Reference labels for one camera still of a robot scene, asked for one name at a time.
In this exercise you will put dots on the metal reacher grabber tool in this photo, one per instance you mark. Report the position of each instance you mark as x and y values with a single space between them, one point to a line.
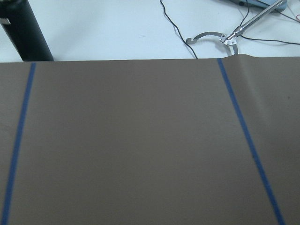
230 40

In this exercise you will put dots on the black bottle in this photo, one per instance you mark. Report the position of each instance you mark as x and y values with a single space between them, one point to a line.
22 28

